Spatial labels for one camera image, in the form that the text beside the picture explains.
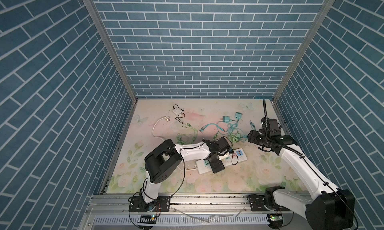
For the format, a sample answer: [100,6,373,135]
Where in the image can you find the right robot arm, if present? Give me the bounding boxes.
[248,130,359,230]

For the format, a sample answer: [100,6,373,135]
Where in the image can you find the black charger cable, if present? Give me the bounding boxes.
[172,104,186,125]

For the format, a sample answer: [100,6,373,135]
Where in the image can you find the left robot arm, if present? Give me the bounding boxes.
[140,137,234,204]

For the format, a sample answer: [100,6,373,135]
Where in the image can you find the white multicolour power strip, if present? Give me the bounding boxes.
[196,148,248,175]

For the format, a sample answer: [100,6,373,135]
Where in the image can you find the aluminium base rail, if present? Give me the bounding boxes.
[78,192,340,230]

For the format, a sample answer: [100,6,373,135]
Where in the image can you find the white power strip cord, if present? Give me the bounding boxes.
[152,115,199,172]

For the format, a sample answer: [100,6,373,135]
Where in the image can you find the large teal charger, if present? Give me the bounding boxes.
[235,112,242,121]

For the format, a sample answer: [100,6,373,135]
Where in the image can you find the teal multi-head cable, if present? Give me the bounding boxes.
[199,122,229,133]

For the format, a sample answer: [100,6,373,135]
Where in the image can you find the white cube charger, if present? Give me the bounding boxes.
[172,107,183,116]

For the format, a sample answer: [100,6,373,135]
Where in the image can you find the light green multi-head cable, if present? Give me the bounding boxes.
[175,123,199,145]

